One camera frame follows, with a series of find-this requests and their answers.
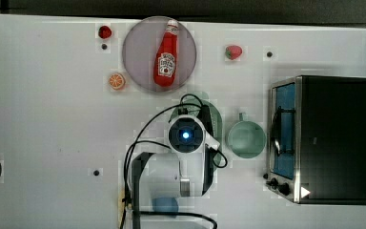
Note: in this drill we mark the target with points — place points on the green oval strainer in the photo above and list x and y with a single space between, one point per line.
216 127

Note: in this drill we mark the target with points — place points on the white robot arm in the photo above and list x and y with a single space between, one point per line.
185 171

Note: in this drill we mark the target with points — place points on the red ketchup bottle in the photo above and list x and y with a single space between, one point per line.
166 57

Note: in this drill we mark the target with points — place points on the green mug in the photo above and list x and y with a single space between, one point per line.
246 139

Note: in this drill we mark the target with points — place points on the orange slice toy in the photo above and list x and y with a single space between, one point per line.
117 81

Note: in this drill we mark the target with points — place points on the red strawberry toy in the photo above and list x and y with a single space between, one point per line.
233 52

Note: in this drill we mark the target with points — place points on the blue bowl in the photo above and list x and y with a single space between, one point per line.
165 205

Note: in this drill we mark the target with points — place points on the black toaster oven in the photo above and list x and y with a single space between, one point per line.
317 140

